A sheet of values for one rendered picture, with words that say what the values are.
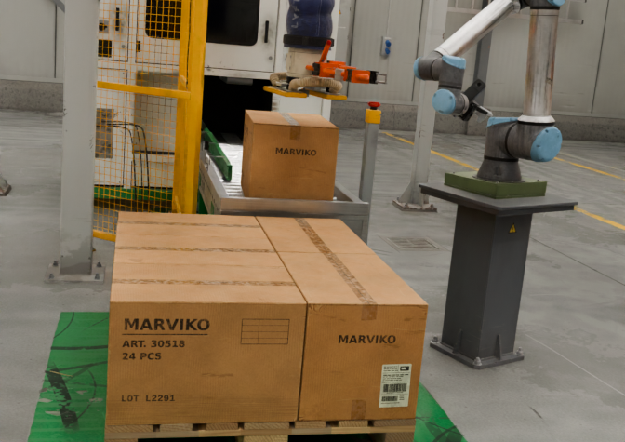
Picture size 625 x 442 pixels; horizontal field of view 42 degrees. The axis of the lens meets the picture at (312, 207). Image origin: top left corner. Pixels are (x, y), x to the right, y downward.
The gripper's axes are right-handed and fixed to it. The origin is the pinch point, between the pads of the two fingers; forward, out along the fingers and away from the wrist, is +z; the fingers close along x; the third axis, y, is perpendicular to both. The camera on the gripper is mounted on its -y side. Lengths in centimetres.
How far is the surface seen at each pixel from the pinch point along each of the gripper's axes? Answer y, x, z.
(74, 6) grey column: 86, -185, -38
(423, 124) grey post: 98, -129, 303
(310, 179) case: 78, -43, 0
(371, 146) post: 67, -55, 65
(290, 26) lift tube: 25, -85, -19
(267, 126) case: 67, -68, -16
